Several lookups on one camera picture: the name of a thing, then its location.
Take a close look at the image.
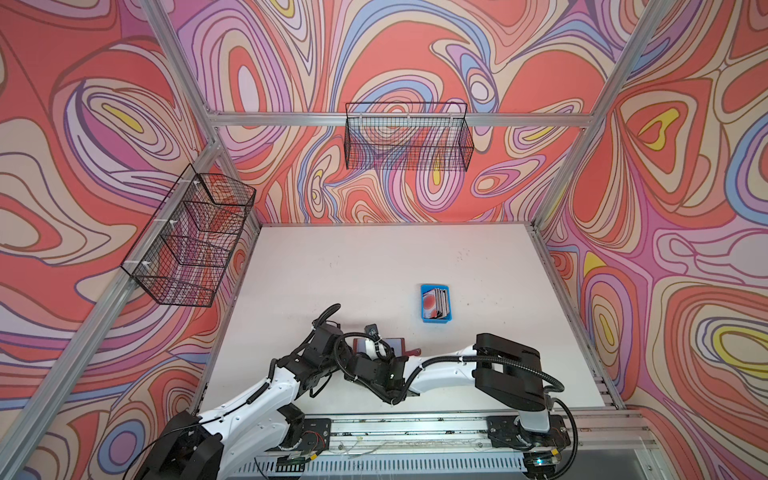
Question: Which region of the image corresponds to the red leather card holder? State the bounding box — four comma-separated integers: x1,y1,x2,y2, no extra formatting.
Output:
353,338,422,359

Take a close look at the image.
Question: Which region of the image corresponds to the blue plastic card tray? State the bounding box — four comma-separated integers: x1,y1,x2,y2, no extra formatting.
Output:
420,284,452,324

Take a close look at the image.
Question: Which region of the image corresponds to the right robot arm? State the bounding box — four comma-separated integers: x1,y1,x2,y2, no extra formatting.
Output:
330,331,576,451

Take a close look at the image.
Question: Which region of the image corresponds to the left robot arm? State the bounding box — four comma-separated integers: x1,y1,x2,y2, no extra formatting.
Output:
123,303,343,479

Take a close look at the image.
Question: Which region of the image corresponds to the stack of credit cards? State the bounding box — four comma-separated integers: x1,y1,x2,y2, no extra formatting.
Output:
422,288,450,320

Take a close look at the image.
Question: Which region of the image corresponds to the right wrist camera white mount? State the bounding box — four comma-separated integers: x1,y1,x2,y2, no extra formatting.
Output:
364,324,388,360

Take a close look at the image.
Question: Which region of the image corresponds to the black wire basket left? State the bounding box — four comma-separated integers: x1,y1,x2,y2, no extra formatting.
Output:
120,165,255,308

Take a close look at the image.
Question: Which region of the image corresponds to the black wire basket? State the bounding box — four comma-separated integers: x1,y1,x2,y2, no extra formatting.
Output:
344,101,475,172
120,165,255,308

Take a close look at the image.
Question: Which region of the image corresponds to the black wire basket back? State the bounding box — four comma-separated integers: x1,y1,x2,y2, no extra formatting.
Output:
344,101,475,172

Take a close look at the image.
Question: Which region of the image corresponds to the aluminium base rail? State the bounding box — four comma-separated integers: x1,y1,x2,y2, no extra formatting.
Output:
167,410,655,480

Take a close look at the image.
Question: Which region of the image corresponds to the aluminium cage frame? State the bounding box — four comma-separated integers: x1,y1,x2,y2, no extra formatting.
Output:
1,1,646,434

